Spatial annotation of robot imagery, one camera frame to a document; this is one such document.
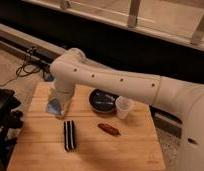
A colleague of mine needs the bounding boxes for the translucent blue-tinted gripper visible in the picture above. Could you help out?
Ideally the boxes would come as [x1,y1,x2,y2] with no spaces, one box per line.
[45,86,74,118]

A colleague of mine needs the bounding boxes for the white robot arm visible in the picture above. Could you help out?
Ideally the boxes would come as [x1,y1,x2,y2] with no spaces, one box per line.
[50,48,204,171]

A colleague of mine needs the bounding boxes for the dark ceramic bowl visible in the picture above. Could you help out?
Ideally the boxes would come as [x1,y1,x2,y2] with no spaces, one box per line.
[89,89,118,113]

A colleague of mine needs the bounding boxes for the translucent plastic cup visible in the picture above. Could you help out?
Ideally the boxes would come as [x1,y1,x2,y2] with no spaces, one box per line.
[115,96,134,119]

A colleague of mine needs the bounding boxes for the blue object on floor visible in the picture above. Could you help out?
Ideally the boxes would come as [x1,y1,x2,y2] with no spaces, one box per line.
[45,75,54,82]

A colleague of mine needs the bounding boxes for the black chair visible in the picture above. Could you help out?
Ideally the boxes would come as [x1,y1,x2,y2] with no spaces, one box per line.
[0,88,23,169]

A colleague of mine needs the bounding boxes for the brown chocolate bar snack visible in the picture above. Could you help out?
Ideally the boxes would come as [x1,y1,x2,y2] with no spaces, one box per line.
[98,123,120,136]

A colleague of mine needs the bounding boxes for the wooden cutting board tabletop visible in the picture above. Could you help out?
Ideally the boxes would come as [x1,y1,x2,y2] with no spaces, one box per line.
[7,82,165,171]

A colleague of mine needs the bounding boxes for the black cables on floor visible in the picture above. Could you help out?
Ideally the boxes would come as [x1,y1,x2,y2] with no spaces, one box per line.
[1,46,53,86]

